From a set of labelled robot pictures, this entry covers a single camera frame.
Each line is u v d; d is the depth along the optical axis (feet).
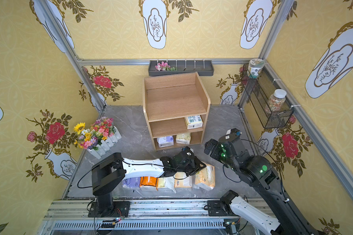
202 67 3.03
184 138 3.08
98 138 2.81
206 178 2.35
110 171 1.69
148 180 2.50
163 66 2.88
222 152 1.54
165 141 2.99
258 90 3.23
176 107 2.53
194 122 2.74
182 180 2.27
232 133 1.91
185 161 2.06
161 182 2.56
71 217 2.45
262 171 1.29
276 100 2.14
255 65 2.78
